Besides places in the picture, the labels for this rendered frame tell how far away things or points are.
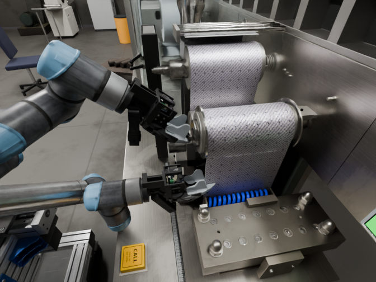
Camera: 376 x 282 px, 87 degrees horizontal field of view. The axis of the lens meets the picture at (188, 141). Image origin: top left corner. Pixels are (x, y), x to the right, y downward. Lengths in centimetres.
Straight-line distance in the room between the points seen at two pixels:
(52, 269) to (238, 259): 128
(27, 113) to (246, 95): 62
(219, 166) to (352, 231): 174
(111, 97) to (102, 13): 784
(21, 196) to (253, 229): 61
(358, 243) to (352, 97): 168
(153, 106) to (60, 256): 136
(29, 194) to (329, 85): 81
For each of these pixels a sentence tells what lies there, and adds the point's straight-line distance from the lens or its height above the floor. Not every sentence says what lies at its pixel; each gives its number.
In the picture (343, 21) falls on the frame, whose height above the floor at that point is 150.
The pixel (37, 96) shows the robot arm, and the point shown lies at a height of 140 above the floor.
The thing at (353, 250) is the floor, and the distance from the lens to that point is 210.
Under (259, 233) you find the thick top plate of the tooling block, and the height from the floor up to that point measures 103.
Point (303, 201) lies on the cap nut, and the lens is 74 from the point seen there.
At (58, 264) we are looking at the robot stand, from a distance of 166.
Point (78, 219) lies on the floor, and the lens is 203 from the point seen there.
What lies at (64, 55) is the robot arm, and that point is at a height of 148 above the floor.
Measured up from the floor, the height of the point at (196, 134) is 127.
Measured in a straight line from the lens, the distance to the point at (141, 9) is 141.
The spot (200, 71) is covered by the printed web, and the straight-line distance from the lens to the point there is 66.
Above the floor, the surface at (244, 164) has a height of 116.
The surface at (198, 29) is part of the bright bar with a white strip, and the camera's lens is 69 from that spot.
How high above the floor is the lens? 159
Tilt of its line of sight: 40 degrees down
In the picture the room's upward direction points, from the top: straight up
